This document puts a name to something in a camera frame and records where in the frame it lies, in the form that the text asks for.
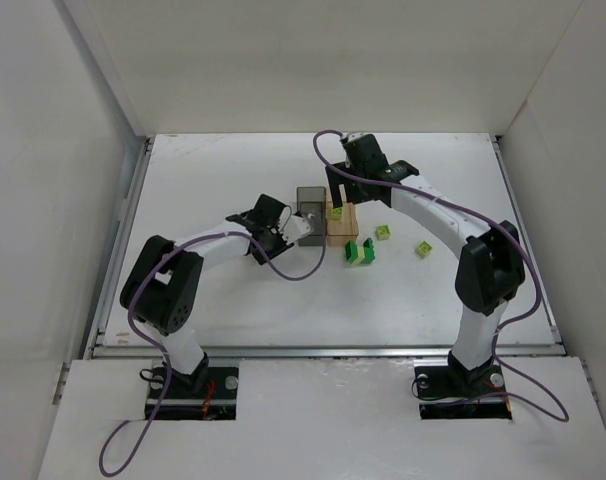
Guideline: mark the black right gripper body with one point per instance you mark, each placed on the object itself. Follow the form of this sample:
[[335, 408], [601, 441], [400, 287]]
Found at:
[[347, 185]]

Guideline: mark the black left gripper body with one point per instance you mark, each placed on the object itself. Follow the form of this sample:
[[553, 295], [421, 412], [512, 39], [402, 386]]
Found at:
[[279, 233]]

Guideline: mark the lime lego brick studs up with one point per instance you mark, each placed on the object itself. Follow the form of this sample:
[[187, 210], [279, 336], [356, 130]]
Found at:
[[336, 214]]

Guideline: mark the lime lego brick hollow side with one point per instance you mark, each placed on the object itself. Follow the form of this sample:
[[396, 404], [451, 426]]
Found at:
[[383, 232]]

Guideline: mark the green and lime lego stack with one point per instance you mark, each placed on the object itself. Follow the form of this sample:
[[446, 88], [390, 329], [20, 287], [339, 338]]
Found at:
[[356, 254]]

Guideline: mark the lime lego brick edge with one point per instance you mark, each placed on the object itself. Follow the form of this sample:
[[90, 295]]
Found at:
[[423, 249]]

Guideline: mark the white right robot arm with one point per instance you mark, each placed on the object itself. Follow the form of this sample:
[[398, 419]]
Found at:
[[490, 266]]

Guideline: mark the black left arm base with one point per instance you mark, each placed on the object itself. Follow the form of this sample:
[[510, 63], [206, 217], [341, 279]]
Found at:
[[213, 397]]

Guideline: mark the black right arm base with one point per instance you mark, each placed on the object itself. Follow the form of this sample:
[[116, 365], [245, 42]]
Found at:
[[444, 393]]

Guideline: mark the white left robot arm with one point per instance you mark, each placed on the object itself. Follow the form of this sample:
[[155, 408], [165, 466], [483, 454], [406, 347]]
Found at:
[[161, 287]]

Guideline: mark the grey transparent container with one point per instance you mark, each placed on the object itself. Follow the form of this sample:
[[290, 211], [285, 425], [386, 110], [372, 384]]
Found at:
[[311, 202]]

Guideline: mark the amber transparent container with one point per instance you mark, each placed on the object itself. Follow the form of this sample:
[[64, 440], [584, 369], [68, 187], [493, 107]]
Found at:
[[344, 230]]

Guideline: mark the aluminium frame rail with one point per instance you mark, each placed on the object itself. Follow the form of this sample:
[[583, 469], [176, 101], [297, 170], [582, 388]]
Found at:
[[310, 303]]

